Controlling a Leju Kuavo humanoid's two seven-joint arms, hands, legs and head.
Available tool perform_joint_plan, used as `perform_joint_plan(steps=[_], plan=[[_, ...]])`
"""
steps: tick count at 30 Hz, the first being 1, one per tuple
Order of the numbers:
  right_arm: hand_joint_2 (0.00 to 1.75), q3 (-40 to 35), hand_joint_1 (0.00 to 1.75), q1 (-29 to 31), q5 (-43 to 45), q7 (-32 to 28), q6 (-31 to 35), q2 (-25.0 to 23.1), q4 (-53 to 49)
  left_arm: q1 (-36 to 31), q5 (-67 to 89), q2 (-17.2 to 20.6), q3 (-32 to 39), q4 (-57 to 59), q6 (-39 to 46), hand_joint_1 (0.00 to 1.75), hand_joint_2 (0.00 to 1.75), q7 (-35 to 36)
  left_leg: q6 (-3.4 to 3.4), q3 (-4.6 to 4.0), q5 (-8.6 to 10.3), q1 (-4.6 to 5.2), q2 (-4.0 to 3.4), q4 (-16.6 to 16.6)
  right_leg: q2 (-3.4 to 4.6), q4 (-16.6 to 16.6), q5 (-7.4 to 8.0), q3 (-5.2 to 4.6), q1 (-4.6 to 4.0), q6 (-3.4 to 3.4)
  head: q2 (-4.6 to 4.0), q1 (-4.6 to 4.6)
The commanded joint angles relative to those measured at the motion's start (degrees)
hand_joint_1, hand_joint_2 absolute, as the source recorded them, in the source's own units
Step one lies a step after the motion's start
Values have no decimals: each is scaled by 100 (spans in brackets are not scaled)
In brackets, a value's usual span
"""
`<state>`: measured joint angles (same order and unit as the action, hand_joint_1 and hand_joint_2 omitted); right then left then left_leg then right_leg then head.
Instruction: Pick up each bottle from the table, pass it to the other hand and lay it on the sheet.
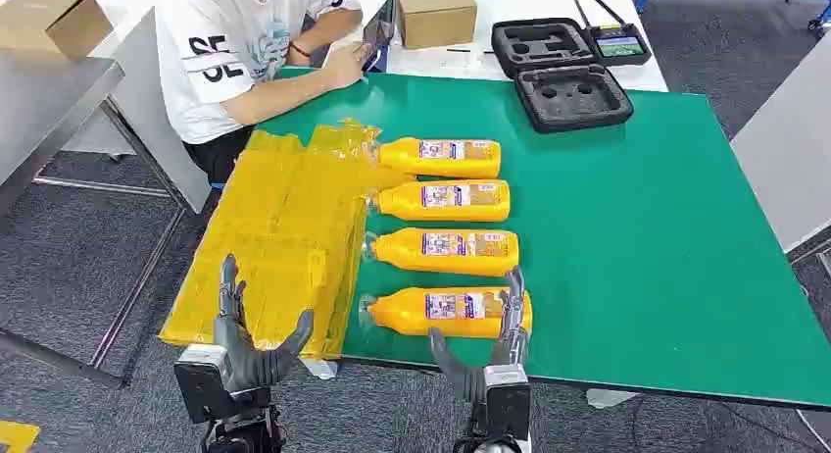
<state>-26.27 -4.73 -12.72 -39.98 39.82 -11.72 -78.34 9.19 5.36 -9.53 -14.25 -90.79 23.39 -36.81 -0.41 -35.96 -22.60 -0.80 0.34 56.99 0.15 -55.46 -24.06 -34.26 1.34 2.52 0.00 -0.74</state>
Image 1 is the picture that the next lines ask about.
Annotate person's right hand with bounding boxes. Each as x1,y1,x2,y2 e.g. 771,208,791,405
320,41,372,89

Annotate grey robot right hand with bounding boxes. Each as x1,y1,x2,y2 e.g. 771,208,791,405
428,266,530,405

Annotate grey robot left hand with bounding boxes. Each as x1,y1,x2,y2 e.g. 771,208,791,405
213,253,315,394

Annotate orange drink bottle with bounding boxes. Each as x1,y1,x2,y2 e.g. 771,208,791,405
377,136,503,179
359,285,534,339
369,179,512,224
363,226,520,277

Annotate dark tablet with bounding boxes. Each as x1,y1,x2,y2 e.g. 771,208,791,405
362,0,396,72

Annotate white table foot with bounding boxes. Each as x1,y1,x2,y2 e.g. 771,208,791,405
299,359,339,381
586,388,641,411

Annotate cardboard box with yellow mark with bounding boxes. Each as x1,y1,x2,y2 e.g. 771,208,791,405
394,0,478,50

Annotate yellow plastic sheet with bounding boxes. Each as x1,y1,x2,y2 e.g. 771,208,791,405
159,119,416,362

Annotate person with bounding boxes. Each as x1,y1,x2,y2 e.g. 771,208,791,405
154,0,374,185

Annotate white table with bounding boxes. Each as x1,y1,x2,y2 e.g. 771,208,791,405
322,0,670,94

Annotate white desk panel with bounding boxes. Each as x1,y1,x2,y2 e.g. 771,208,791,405
61,7,213,214

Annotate green table mat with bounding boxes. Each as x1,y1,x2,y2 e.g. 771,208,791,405
256,67,831,409

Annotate open black foam case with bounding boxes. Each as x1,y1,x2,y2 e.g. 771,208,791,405
491,17,635,134

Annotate black remote controller with antennas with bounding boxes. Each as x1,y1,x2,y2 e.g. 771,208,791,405
574,0,653,67

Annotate steel table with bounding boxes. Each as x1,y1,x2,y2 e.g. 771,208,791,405
0,47,193,389

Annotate plain cardboard box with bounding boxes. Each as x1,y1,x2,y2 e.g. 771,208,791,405
0,0,114,63

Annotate grey table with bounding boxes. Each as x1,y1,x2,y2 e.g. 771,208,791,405
728,32,831,255

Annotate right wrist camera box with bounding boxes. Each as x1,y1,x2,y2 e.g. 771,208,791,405
481,364,532,441

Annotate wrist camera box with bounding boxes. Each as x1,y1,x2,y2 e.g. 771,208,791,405
481,364,532,441
173,344,231,426

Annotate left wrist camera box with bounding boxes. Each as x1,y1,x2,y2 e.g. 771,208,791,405
173,344,231,426

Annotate white floor cable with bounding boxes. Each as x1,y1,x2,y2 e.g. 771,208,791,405
795,409,831,450

